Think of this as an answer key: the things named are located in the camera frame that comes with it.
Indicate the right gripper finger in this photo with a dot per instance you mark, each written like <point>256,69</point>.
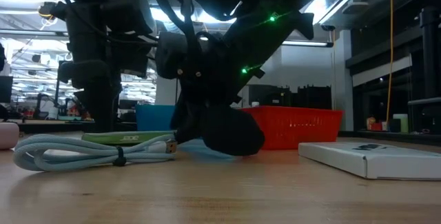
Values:
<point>187,120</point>
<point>234,134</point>

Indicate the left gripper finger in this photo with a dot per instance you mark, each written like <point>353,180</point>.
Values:
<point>101,110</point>

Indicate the green acer pouch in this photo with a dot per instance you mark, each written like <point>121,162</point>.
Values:
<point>113,138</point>

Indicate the red plastic basket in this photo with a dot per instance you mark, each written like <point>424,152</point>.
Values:
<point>303,127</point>

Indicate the pink wall charger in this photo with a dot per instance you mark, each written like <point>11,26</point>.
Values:
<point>8,136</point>

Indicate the white product box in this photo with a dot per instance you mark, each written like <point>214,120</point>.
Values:
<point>344,158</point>

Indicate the teal plastic bin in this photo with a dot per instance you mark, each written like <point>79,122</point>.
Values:
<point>155,117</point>

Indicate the dark background monitor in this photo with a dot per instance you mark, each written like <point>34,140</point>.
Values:
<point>6,89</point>

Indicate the long ceiling light bar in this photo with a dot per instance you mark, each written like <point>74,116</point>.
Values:
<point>306,43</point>

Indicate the red background object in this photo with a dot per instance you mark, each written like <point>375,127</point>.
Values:
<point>374,124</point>

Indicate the pale green background box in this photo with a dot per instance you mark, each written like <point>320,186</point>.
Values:
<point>400,122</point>

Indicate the grey desk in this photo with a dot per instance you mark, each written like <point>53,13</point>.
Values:
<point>427,101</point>

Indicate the black vertical pole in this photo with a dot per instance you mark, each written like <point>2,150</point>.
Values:
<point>430,62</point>

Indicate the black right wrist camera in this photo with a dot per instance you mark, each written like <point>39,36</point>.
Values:
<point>170,55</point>

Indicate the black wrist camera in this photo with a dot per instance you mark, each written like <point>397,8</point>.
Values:
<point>127,10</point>
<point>170,55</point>

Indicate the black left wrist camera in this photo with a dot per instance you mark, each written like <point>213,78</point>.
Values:
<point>127,10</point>

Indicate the black ceiling camera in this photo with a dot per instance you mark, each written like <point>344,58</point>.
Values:
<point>328,28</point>

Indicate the black aluminium table frame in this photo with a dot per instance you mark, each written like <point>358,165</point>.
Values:
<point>379,137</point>

